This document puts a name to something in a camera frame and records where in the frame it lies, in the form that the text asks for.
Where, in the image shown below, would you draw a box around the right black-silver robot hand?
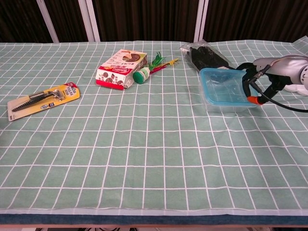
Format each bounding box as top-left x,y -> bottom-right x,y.
235,54 -> 308,106

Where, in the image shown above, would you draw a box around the teal plastic container lid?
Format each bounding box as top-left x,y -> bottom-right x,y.
199,67 -> 258,107

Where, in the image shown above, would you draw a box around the clear plastic food container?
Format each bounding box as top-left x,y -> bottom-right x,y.
204,100 -> 255,114

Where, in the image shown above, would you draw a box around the white flower-shaped paint palette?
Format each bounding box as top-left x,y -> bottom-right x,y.
282,83 -> 308,96

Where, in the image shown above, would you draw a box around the black gloves in plastic bag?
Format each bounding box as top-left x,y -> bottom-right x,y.
180,39 -> 237,73

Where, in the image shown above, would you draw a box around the dark brown curtain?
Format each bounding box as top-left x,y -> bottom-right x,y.
0,0 -> 308,44

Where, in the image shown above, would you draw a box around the green feather shuttlecock toy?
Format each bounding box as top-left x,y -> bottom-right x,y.
132,51 -> 180,84

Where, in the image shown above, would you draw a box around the red-white chocolate cookie box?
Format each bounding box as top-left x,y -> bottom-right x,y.
95,49 -> 148,91

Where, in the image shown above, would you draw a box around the green checked tablecloth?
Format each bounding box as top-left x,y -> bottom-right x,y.
0,36 -> 308,216

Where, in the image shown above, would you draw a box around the razor in yellow blister pack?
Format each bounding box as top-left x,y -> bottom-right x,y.
7,81 -> 81,122

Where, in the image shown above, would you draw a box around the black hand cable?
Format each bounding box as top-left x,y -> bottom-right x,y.
242,64 -> 308,113

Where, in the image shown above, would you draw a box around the white metal frame post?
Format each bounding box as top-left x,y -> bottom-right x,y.
193,0 -> 209,43
78,0 -> 101,43
36,0 -> 60,43

